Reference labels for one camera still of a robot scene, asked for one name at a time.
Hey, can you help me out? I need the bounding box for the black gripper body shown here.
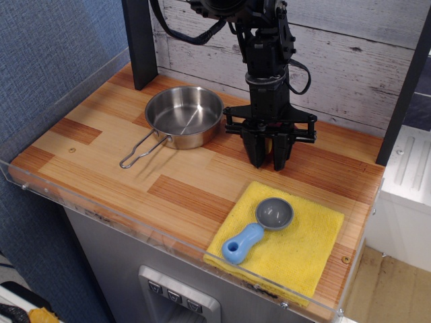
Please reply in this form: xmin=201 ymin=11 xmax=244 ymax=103
xmin=224 ymin=81 xmax=317 ymax=143

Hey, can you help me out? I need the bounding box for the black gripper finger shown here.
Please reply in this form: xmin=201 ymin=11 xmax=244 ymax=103
xmin=273 ymin=133 xmax=295 ymax=171
xmin=240 ymin=128 xmax=267 ymax=168

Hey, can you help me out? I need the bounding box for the red yellow toy fruit half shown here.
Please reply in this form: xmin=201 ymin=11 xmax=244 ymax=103
xmin=265 ymin=122 xmax=284 ymax=159

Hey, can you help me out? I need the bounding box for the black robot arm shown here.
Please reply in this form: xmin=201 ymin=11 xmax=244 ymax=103
xmin=189 ymin=1 xmax=317 ymax=171

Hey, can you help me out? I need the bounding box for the stainless steel pot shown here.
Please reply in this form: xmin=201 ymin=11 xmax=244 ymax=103
xmin=119 ymin=85 xmax=224 ymax=169

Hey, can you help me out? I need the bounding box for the yellow black object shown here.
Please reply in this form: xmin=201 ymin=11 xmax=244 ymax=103
xmin=1 ymin=281 xmax=62 ymax=322

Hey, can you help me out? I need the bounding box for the grey blue toy scoop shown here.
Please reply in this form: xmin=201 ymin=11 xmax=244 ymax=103
xmin=222 ymin=197 xmax=294 ymax=264

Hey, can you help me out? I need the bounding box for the yellow cloth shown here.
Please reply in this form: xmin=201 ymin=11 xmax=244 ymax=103
xmin=203 ymin=181 xmax=344 ymax=307

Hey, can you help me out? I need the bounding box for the white ribbed sink unit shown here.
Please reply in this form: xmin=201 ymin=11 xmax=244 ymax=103
xmin=365 ymin=126 xmax=430 ymax=271

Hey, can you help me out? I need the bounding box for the silver button panel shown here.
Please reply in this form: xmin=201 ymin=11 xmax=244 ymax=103
xmin=138 ymin=265 xmax=222 ymax=322

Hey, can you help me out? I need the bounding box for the grey toy cabinet front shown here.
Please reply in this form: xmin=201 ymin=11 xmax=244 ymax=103
xmin=66 ymin=209 xmax=308 ymax=322

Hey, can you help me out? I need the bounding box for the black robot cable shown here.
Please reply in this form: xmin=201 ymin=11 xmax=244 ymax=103
xmin=148 ymin=0 xmax=311 ymax=96

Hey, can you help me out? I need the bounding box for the black right post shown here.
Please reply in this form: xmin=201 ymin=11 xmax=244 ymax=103
xmin=376 ymin=9 xmax=430 ymax=166

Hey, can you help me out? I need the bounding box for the black post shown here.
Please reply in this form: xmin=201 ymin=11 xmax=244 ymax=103
xmin=376 ymin=9 xmax=430 ymax=166
xmin=121 ymin=0 xmax=158 ymax=90

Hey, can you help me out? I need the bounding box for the black left post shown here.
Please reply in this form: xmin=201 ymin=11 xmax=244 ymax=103
xmin=121 ymin=0 xmax=158 ymax=90

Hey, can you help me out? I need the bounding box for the clear acrylic guard rail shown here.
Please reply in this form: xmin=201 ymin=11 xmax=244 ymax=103
xmin=3 ymin=67 xmax=383 ymax=322

